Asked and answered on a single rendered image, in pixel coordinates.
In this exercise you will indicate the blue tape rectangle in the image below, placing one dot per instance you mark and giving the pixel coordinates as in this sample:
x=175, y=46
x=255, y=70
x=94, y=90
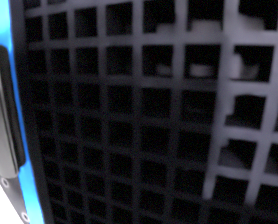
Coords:
x=25, y=175

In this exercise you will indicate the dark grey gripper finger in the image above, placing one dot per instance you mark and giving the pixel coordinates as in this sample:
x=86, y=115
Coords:
x=12, y=151

